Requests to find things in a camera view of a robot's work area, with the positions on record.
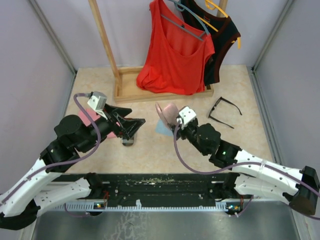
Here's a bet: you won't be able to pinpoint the light blue cloth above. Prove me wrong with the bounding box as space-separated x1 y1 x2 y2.
155 119 173 137

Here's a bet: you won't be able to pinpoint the folded pink t-shirt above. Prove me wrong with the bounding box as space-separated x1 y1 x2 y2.
78 107 118 140

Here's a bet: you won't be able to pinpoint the wooden clothes rack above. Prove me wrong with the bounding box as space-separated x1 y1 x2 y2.
88 0 218 103

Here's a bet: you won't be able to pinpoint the black frame sunglasses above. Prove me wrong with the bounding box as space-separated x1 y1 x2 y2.
207 96 243 130

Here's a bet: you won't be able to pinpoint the plaid brown glasses case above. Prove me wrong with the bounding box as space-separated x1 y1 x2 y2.
121 133 136 147

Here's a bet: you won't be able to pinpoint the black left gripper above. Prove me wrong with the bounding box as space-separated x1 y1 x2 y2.
78 103 146 152

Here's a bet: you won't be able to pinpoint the red tank top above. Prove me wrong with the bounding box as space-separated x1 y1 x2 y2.
136 0 215 96

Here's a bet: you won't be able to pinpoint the black maroon-trimmed tank top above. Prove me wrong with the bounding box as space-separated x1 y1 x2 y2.
181 0 241 86

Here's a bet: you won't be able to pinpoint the grey-blue plastic hanger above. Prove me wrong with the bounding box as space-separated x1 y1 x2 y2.
160 0 211 42

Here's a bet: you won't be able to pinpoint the yellow plastic hanger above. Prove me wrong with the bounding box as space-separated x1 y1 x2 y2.
199 0 242 50

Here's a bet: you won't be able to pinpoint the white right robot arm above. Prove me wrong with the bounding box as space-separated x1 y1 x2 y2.
171 120 320 219

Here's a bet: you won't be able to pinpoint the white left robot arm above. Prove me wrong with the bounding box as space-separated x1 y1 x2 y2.
0 100 146 231

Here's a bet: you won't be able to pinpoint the pink glasses case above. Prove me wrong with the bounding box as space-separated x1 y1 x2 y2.
155 102 179 129

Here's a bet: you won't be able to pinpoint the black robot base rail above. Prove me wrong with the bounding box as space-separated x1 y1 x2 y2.
57 172 253 216

